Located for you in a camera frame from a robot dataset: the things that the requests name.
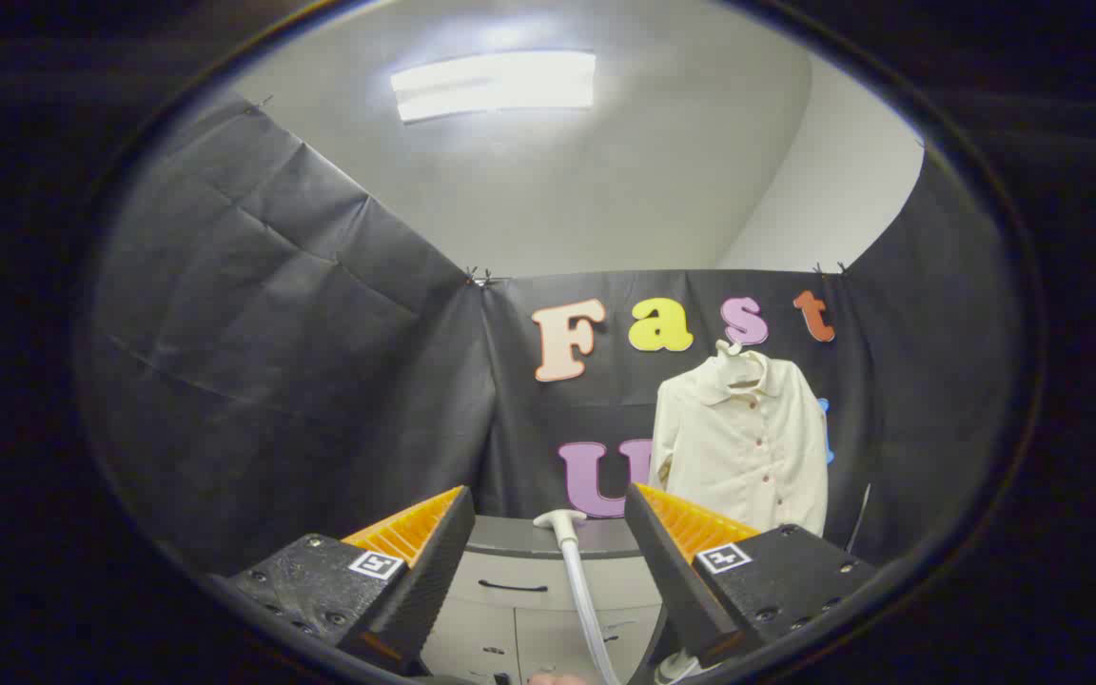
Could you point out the white garment steamer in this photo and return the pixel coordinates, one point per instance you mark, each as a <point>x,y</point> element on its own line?
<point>578,580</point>

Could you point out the black backdrop cloth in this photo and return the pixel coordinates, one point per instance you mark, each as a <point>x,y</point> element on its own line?
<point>272,333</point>

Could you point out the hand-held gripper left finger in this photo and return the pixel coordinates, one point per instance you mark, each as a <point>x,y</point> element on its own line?
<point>429,571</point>

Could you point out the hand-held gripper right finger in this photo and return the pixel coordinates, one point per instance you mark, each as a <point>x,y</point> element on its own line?
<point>667,571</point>

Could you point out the white clothes hanger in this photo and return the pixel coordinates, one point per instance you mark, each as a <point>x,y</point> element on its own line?
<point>736,366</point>

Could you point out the grey cabinet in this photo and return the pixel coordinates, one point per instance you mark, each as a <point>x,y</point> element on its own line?
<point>510,609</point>

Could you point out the ceiling light panel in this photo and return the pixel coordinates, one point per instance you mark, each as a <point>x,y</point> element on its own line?
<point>496,84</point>

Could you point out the cream button-up shirt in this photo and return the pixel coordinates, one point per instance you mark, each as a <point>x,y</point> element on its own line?
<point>748,447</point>

